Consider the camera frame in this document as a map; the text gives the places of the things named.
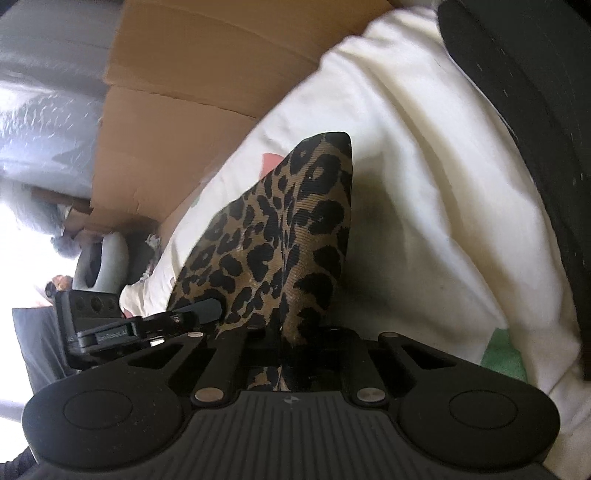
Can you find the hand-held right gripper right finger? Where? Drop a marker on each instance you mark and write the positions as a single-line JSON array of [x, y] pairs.
[[323, 348]]

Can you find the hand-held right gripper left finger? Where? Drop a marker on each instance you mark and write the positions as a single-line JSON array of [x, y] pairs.
[[263, 346]]

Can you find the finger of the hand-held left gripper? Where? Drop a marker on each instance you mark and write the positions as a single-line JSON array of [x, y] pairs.
[[205, 310]]

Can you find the leopard print garment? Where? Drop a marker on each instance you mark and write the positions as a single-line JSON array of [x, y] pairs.
[[277, 230]]

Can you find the stuffed toy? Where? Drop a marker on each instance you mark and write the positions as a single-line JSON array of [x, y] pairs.
[[60, 282]]

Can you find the grey U-shaped pillow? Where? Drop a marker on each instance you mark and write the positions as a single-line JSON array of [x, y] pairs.
[[117, 263]]

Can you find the dark grey cushion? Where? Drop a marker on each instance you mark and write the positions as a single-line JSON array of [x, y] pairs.
[[37, 346]]

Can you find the small cardboard box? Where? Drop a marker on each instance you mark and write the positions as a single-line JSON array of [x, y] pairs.
[[115, 226]]

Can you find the clear plastic bag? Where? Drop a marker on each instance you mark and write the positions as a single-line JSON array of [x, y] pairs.
[[32, 207]]

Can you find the white bed sheet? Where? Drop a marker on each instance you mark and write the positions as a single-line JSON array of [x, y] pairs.
[[438, 207]]

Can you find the brown cardboard sheet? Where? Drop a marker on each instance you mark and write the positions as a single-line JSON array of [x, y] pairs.
[[194, 92]]

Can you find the dark cloth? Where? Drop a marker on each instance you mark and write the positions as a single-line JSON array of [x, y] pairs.
[[531, 92]]

